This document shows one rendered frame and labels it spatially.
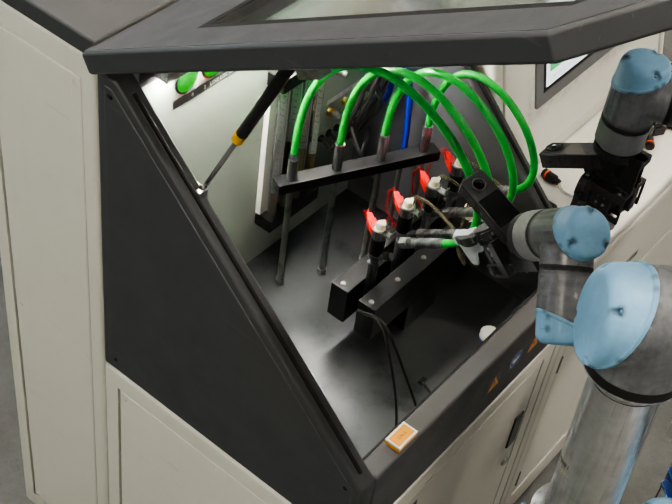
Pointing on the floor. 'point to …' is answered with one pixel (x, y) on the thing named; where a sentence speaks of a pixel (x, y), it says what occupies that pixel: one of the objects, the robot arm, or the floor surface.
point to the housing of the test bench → (56, 238)
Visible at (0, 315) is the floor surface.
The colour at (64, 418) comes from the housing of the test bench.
